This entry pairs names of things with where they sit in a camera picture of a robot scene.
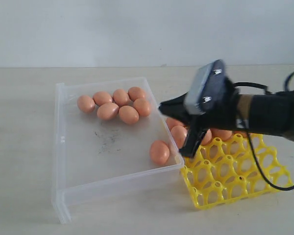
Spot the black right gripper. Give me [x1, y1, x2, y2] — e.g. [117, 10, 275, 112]
[158, 80, 247, 157]

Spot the yellow plastic egg tray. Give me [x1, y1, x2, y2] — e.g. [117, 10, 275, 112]
[180, 133, 294, 211]

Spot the clear plastic tray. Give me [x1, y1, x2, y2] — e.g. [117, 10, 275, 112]
[51, 77, 184, 224]

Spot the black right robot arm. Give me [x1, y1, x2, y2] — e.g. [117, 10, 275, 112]
[159, 79, 294, 158]

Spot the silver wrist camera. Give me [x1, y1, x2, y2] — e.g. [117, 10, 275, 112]
[184, 59, 225, 116]

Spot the black camera cable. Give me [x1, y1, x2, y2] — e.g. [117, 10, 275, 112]
[231, 66, 294, 191]

